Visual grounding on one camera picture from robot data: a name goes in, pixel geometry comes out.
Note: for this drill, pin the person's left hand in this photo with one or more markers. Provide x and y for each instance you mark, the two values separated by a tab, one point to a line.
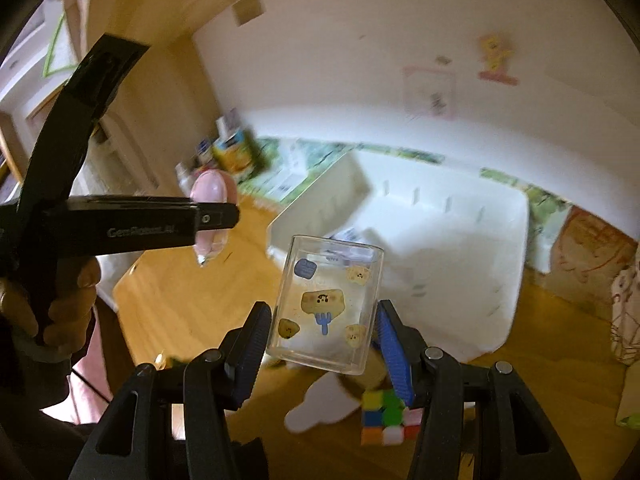
70	313

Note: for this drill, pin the green wet-wipes pack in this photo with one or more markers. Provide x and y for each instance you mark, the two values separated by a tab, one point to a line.
628	413

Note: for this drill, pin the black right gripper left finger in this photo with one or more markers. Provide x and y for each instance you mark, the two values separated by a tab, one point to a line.
171	424

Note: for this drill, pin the yellow juice carton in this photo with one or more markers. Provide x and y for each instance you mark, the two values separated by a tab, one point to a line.
240	155

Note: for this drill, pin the pink round compact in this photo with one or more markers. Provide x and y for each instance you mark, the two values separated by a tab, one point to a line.
213	190

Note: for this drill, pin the colourful puzzle cube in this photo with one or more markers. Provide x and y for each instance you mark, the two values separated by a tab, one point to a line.
386	421

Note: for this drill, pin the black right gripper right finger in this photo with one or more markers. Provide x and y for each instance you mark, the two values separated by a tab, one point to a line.
514	437

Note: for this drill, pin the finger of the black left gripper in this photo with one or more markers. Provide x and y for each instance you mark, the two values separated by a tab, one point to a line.
217	216

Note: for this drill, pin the yellow pony wall sticker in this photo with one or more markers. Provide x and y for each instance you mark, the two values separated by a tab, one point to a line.
496	58

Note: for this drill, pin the letter-print canvas bag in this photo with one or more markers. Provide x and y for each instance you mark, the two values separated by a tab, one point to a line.
625	292

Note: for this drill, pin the white L-shaped plastic block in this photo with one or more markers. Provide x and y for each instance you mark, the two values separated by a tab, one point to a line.
326	402

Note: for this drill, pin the green grape-print paper box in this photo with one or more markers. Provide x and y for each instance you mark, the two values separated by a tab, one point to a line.
343	176

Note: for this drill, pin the clear barcode-labelled small box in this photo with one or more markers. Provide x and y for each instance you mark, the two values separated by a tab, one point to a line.
348	247

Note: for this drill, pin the clear sticker-decorated plastic box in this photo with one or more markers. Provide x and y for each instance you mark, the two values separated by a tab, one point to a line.
324	314

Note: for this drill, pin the pink framed wall drawing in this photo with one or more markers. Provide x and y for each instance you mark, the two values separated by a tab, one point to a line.
429	93

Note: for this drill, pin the white spray bottle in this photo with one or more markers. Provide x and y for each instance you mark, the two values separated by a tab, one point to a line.
185	178

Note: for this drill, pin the white plastic storage bin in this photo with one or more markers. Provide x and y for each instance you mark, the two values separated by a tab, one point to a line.
454	277

